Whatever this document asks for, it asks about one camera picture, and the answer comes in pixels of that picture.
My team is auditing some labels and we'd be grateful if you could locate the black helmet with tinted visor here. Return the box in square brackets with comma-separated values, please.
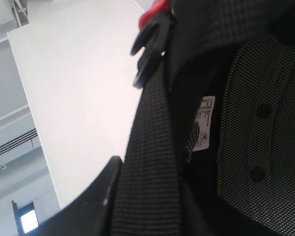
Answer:
[33, 0, 295, 236]

